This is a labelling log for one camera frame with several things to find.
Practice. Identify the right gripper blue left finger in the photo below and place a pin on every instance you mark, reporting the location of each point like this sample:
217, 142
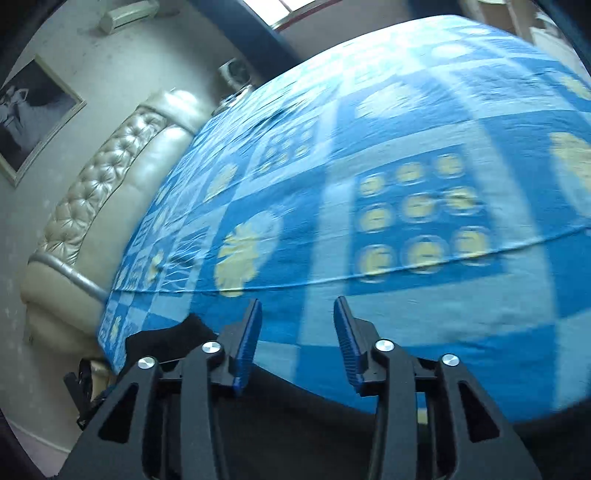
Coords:
239, 341

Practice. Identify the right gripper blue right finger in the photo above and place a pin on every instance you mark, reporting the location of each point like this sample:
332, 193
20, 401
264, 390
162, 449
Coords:
357, 338

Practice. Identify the blue patterned bedspread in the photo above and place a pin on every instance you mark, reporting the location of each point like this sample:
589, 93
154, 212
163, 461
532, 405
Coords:
436, 173

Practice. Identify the beige tufted leather headboard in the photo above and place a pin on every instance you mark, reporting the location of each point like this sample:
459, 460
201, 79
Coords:
69, 276

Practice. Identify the small white desk fan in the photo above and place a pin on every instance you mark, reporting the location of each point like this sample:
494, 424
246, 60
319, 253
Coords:
236, 74

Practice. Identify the dark blue curtain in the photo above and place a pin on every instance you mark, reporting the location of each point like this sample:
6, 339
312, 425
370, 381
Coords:
265, 50

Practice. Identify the framed wedding photo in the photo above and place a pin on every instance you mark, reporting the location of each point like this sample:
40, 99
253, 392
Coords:
35, 104

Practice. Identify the white wall air conditioner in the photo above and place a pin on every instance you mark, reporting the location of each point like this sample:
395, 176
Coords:
124, 16

